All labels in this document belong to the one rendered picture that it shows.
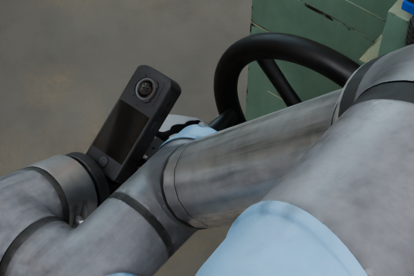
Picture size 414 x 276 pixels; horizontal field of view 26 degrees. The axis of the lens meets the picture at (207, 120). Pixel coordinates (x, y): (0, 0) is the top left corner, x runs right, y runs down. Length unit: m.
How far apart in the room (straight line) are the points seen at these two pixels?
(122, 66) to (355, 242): 1.80
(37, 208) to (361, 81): 0.36
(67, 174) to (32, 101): 1.28
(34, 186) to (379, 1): 0.49
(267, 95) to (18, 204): 0.64
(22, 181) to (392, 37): 0.41
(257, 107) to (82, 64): 0.85
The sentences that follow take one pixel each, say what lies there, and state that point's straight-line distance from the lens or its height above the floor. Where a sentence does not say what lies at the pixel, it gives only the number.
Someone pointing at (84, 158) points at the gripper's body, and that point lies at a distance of 0.86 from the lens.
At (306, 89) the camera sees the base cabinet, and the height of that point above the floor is 0.64.
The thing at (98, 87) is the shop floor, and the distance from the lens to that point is 2.10.
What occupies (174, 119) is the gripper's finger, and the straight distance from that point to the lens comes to 0.99.
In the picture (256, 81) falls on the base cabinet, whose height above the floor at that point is 0.59.
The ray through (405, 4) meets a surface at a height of 0.97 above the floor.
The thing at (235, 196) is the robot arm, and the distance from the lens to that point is 0.64.
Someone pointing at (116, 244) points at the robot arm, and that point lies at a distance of 0.74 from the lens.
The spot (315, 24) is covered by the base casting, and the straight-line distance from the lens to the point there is 1.17.
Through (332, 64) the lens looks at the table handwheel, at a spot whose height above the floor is 0.95.
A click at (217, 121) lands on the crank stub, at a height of 0.79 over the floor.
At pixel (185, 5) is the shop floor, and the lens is 2.26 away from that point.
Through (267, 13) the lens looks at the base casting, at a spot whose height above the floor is 0.75.
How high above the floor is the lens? 1.62
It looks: 53 degrees down
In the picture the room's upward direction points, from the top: straight up
